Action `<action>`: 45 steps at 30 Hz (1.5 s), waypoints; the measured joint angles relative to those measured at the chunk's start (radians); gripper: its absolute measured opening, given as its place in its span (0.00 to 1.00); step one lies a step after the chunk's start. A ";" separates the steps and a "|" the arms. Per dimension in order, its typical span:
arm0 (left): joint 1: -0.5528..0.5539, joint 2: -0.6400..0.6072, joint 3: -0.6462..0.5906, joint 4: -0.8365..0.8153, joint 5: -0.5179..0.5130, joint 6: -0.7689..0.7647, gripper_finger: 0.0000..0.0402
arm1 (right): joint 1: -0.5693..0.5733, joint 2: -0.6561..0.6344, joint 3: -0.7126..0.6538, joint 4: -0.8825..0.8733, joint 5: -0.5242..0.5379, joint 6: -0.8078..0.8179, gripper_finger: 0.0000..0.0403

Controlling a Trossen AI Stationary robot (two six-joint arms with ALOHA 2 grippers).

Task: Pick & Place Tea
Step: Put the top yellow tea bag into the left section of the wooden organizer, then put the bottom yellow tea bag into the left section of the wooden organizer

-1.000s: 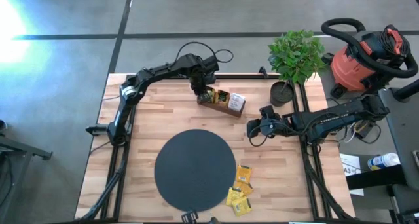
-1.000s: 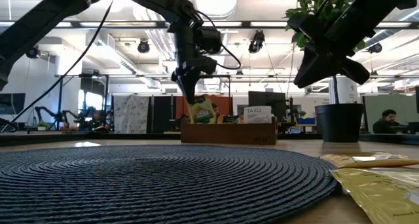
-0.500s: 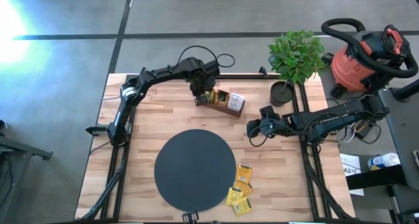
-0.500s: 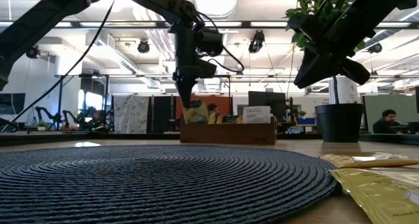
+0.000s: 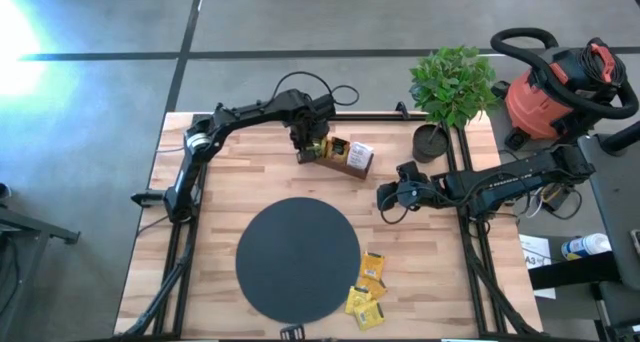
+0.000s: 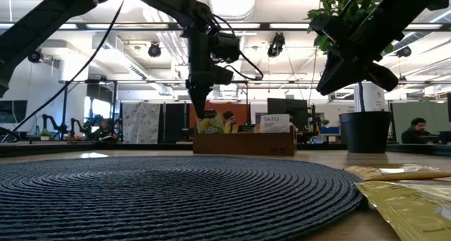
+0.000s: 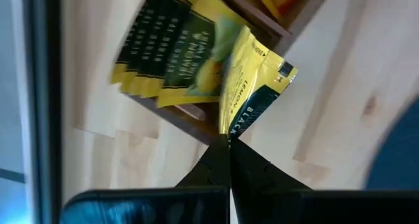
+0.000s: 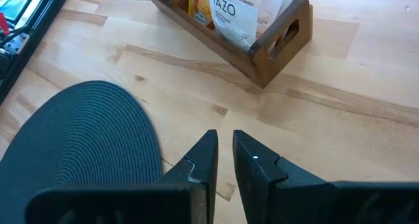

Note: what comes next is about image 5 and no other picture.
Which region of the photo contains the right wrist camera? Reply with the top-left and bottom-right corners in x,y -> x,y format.
396,160 -> 422,183

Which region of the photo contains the white tea packet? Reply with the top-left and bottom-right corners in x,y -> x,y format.
347,141 -> 375,172

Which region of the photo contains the white paper sheet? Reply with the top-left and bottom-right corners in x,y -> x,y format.
518,234 -> 557,301

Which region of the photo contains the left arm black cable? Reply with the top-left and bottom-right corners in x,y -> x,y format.
272,70 -> 360,108

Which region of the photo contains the round dark woven placemat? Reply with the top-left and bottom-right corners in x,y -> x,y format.
235,197 -> 362,326

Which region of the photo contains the grey side table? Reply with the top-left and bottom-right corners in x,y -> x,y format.
577,131 -> 640,291

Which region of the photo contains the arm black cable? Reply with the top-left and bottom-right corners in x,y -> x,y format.
378,191 -> 419,226
272,70 -> 360,108

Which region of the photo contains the black shelf board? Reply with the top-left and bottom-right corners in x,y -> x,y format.
527,251 -> 621,291

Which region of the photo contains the wooden tea organizer box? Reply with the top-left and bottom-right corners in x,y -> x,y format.
297,135 -> 375,181

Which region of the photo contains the black cart frame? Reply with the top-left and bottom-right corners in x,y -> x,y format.
0,181 -> 81,333

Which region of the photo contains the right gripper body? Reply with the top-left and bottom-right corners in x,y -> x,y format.
392,179 -> 442,213

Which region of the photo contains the orange shop vacuum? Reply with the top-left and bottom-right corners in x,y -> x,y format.
502,36 -> 629,151

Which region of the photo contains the small black ridged block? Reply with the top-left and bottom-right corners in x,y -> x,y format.
279,323 -> 307,341

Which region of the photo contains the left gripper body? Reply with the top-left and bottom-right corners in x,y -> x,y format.
288,106 -> 332,151

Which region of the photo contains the yellow mango tea packet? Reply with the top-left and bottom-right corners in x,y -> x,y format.
327,136 -> 351,166

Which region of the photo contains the potted green plant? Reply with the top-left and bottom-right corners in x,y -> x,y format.
408,44 -> 501,163

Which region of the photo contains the white blue canister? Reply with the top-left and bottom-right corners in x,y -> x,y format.
560,232 -> 613,262

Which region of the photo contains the black vacuum hose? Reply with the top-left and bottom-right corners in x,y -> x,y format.
489,26 -> 640,121

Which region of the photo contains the power adapter with cables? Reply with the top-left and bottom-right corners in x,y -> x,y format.
522,181 -> 584,222

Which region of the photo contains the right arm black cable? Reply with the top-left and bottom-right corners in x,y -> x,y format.
378,191 -> 419,226

